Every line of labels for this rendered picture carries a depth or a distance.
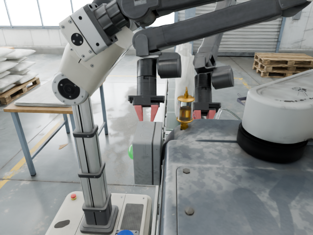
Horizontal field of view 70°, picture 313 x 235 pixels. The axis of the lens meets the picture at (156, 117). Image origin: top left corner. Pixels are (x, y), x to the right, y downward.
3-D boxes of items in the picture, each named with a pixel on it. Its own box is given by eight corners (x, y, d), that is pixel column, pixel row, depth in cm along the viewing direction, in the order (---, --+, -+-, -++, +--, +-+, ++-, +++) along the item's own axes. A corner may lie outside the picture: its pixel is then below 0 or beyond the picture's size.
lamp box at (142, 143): (139, 159, 46) (138, 120, 42) (161, 160, 46) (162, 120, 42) (134, 185, 39) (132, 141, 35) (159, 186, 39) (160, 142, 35)
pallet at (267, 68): (253, 63, 599) (254, 58, 592) (300, 64, 591) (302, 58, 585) (264, 71, 524) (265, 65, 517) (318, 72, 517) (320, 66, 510)
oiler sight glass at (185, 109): (177, 114, 40) (178, 96, 38) (191, 115, 39) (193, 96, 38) (177, 121, 37) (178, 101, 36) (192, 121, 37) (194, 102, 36)
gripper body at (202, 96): (221, 107, 70) (220, 86, 72) (188, 107, 70) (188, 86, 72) (217, 114, 76) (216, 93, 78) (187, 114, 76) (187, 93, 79)
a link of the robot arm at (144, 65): (140, 62, 68) (134, 55, 63) (162, 60, 67) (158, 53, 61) (140, 84, 68) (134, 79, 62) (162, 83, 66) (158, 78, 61)
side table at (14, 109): (66, 130, 306) (55, 76, 272) (111, 132, 302) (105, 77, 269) (25, 178, 221) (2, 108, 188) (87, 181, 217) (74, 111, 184)
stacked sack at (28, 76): (20, 76, 490) (18, 70, 485) (39, 76, 489) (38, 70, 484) (1, 86, 432) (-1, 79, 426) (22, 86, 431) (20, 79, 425)
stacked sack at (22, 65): (16, 65, 479) (15, 59, 473) (36, 65, 479) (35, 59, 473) (-3, 73, 419) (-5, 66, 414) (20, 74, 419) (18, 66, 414)
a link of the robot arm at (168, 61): (143, 39, 68) (134, 34, 60) (181, 36, 66) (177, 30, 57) (146, 79, 70) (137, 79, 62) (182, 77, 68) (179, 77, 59)
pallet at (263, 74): (252, 68, 606) (253, 63, 600) (298, 69, 595) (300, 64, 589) (261, 77, 533) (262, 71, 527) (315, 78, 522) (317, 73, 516)
